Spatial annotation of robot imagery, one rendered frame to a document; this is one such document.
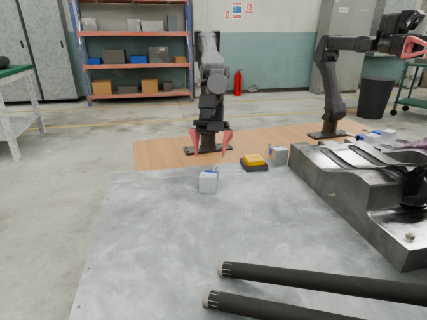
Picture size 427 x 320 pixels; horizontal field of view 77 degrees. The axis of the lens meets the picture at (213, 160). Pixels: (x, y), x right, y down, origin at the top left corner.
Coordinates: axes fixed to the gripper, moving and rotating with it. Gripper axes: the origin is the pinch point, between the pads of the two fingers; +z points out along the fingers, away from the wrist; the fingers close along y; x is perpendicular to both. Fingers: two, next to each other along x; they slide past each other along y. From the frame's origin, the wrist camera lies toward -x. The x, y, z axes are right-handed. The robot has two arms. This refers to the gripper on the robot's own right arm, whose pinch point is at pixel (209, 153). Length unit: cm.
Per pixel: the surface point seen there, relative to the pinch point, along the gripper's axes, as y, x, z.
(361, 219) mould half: 38.9, -7.9, 14.0
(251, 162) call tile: 11.9, 17.2, 0.1
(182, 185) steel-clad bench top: -9.2, 7.1, 9.8
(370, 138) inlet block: 56, 33, -14
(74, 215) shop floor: -118, 112, 41
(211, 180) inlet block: 1.1, 1.5, 7.7
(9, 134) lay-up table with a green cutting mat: -238, 163, -24
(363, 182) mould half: 38.1, -10.2, 5.4
